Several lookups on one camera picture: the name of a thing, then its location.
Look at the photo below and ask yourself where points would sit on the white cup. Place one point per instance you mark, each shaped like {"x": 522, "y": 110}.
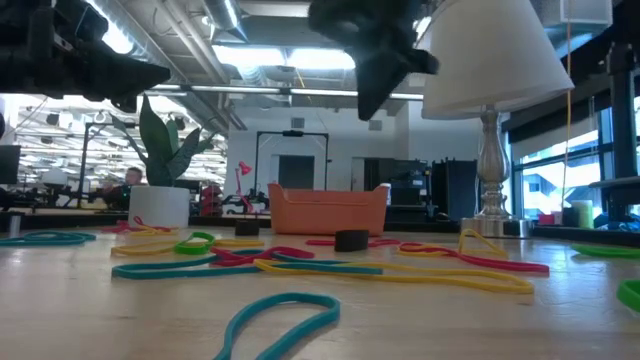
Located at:
{"x": 385, "y": 192}

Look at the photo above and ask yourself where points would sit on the red rubber band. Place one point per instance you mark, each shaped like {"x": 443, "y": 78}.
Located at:
{"x": 500, "y": 264}
{"x": 116, "y": 229}
{"x": 320, "y": 242}
{"x": 290, "y": 252}

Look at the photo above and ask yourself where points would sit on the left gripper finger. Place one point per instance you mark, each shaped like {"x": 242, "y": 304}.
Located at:
{"x": 135, "y": 77}

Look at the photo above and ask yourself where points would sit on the dark grey desk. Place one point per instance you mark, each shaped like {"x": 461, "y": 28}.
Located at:
{"x": 620, "y": 183}

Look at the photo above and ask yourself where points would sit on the orange plastic bin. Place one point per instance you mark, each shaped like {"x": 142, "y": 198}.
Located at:
{"x": 325, "y": 215}

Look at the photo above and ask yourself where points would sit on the red machine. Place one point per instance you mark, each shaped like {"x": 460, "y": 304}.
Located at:
{"x": 211, "y": 200}

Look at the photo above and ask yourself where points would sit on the black metal pole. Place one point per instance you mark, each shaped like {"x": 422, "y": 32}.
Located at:
{"x": 622, "y": 125}

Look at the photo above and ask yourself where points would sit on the black monitor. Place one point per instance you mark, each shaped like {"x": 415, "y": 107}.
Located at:
{"x": 9, "y": 164}

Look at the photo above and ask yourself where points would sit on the green roll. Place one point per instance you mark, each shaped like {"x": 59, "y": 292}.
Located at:
{"x": 582, "y": 215}

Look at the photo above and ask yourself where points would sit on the silver ventilation duct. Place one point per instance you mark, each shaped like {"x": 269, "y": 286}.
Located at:
{"x": 225, "y": 17}

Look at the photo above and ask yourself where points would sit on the person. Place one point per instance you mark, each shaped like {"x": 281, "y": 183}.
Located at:
{"x": 131, "y": 182}

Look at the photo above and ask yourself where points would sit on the long teal rubber band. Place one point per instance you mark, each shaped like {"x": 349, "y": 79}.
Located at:
{"x": 165, "y": 272}

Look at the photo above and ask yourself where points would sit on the black cabinet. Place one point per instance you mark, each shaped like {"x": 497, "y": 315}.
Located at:
{"x": 454, "y": 190}

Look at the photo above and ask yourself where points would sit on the white shade silver table lamp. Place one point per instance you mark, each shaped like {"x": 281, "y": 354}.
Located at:
{"x": 492, "y": 60}

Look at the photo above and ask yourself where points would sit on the long yellow rubber band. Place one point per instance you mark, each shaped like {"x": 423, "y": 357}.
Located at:
{"x": 522, "y": 288}

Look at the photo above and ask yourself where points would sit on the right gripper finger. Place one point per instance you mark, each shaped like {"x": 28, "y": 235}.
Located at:
{"x": 400, "y": 62}
{"x": 366, "y": 80}

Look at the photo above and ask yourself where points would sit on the black gantry frame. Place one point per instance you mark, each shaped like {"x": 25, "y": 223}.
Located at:
{"x": 256, "y": 165}
{"x": 84, "y": 165}

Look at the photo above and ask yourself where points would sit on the silver metal post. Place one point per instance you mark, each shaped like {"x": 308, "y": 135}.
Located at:
{"x": 15, "y": 226}

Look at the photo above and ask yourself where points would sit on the pink desk lamp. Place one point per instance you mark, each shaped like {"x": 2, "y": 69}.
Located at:
{"x": 244, "y": 169}

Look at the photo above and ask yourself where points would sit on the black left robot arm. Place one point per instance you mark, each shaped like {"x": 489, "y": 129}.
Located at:
{"x": 20, "y": 50}

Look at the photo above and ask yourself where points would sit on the dark grey door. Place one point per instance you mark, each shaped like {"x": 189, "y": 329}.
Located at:
{"x": 296, "y": 172}

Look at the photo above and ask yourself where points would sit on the potted plant white pot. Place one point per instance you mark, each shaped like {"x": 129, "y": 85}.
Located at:
{"x": 159, "y": 207}

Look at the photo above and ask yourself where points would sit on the small red box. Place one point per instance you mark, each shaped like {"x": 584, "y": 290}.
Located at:
{"x": 546, "y": 219}

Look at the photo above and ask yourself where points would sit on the black equipment rack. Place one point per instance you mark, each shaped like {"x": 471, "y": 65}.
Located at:
{"x": 400, "y": 185}

